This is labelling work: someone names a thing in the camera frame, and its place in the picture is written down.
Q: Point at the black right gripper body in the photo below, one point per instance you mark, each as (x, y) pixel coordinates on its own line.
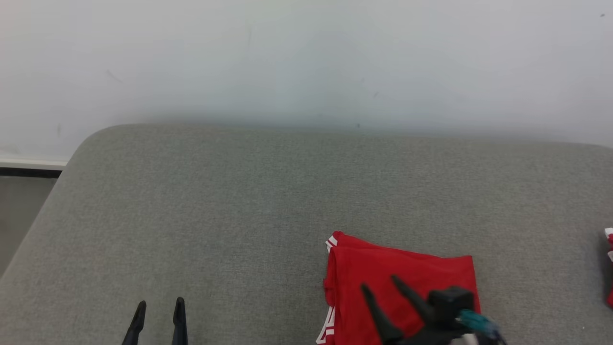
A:
(431, 335)

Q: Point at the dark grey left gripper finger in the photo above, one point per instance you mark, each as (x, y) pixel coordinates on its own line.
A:
(136, 326)
(179, 323)

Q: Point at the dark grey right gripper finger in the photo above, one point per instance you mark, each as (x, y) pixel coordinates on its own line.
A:
(412, 299)
(380, 316)

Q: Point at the red white garment with tag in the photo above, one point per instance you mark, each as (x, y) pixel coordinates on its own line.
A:
(364, 268)

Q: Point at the red garment with white stripe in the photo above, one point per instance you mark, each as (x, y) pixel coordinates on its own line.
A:
(609, 268)

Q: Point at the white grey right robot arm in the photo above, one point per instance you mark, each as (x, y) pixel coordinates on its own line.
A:
(471, 340)

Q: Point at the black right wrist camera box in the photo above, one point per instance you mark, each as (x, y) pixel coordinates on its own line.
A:
(450, 304)

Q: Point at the black white wall baseboard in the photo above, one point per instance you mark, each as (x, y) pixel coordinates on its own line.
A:
(28, 167)

